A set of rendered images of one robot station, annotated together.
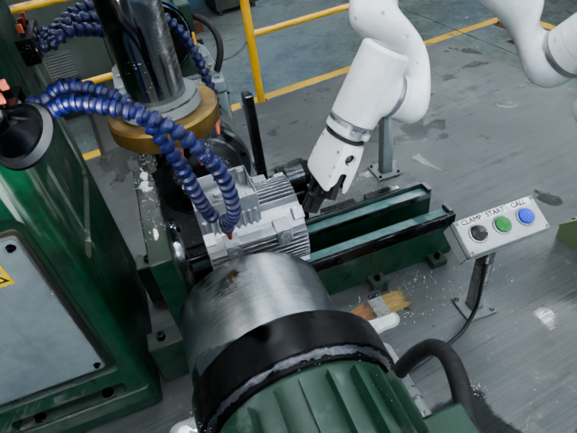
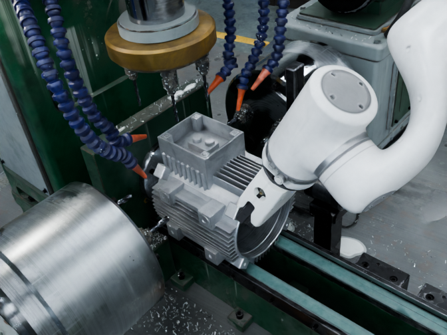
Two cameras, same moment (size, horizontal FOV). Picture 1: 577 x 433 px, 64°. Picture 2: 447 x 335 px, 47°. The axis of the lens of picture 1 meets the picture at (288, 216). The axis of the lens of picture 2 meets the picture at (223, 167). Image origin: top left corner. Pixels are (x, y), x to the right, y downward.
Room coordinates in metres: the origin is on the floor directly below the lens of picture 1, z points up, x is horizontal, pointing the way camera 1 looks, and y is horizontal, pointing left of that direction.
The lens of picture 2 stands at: (0.36, -0.55, 1.66)
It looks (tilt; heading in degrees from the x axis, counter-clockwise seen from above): 38 degrees down; 60
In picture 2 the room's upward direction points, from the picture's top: 7 degrees counter-clockwise
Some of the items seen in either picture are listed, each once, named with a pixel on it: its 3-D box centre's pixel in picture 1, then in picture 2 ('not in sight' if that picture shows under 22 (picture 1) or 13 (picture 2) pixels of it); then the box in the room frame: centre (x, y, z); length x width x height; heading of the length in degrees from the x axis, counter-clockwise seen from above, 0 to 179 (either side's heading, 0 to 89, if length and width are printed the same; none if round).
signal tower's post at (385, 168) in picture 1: (385, 110); not in sight; (1.13, -0.32, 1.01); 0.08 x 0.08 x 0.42; 14
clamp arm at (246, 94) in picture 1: (258, 146); (296, 128); (0.87, 0.04, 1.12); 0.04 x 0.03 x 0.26; 104
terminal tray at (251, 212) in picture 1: (224, 201); (202, 150); (0.72, 0.12, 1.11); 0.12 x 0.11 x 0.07; 103
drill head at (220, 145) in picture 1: (193, 149); (299, 100); (1.03, 0.22, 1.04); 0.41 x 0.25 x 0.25; 14
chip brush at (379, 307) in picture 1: (367, 311); not in sight; (0.62, -0.14, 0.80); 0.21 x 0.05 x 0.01; 104
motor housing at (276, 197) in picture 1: (251, 229); (223, 197); (0.72, 0.08, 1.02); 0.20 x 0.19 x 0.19; 103
